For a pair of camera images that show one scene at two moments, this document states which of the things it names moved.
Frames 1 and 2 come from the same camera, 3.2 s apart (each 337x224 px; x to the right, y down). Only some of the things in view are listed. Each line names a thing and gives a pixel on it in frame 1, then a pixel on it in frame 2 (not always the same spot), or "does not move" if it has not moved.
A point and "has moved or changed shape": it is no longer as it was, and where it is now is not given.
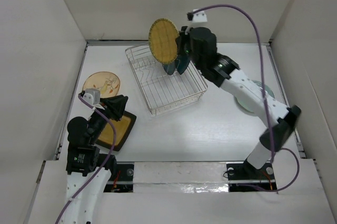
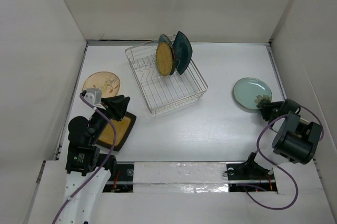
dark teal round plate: x=169 y=68 to x=165 y=38
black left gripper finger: x=109 y=104 does not move
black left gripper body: x=99 y=121 does not move
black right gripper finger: x=182 y=48 to x=267 y=114
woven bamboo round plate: x=162 y=38 has moved or changed shape
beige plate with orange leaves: x=108 y=84 does not move
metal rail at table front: x=119 y=182 does not move
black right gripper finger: x=182 y=31 to x=272 y=105
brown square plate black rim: x=123 y=126 does not move
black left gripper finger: x=119 y=102 does not move
